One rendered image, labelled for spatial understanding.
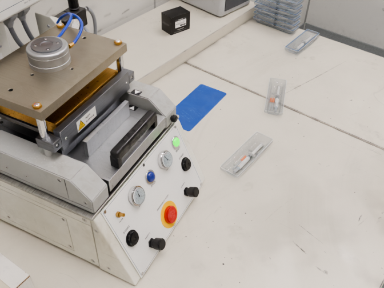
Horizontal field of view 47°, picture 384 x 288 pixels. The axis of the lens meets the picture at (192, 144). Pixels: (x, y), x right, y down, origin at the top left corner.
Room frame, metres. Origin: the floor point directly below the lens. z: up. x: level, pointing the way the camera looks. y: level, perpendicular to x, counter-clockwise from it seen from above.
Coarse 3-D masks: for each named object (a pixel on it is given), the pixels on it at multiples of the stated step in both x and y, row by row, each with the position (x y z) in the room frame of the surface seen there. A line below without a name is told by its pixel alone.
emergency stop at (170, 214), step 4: (168, 208) 0.63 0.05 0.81; (172, 208) 0.64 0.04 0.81; (168, 212) 0.62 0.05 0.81; (172, 212) 0.63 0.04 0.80; (176, 212) 0.64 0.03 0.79; (164, 216) 0.62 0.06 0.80; (168, 216) 0.62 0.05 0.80; (172, 216) 0.63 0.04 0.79; (176, 216) 0.63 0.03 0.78; (168, 220) 0.61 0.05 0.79; (172, 220) 0.62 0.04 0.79
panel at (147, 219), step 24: (168, 144) 0.74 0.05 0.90; (144, 168) 0.65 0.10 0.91; (168, 168) 0.70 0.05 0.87; (192, 168) 0.76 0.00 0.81; (120, 192) 0.58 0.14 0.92; (168, 192) 0.67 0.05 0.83; (120, 216) 0.54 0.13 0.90; (144, 216) 0.58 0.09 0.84; (120, 240) 0.51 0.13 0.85; (144, 240) 0.55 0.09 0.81; (144, 264) 0.51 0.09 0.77
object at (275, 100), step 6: (270, 78) 1.23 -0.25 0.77; (276, 78) 1.23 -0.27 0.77; (270, 84) 1.20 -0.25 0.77; (276, 84) 1.20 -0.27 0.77; (282, 84) 1.20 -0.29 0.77; (270, 90) 1.16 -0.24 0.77; (276, 90) 1.16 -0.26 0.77; (282, 90) 1.16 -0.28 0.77; (270, 96) 1.13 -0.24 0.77; (276, 96) 1.13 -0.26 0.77; (282, 96) 1.13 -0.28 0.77; (270, 102) 1.10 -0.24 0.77; (276, 102) 1.10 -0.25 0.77; (282, 102) 1.10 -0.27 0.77; (270, 108) 1.07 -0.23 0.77; (276, 108) 1.07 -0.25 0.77; (282, 108) 1.07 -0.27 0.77
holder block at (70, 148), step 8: (96, 120) 0.72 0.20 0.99; (0, 128) 0.68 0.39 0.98; (8, 128) 0.67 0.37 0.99; (16, 128) 0.67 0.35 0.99; (24, 128) 0.67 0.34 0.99; (88, 128) 0.69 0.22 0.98; (24, 136) 0.65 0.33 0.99; (32, 136) 0.65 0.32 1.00; (80, 136) 0.67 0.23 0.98; (72, 144) 0.64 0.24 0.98; (64, 152) 0.62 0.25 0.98
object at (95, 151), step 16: (112, 112) 0.72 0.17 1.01; (128, 112) 0.75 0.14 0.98; (144, 112) 0.77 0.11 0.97; (96, 128) 0.66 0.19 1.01; (112, 128) 0.70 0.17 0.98; (128, 128) 0.71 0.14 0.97; (160, 128) 0.74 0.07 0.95; (80, 144) 0.66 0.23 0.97; (96, 144) 0.65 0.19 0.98; (112, 144) 0.66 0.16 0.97; (144, 144) 0.68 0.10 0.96; (80, 160) 0.61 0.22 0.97; (96, 160) 0.61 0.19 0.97; (128, 160) 0.62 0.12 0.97; (112, 176) 0.57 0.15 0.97
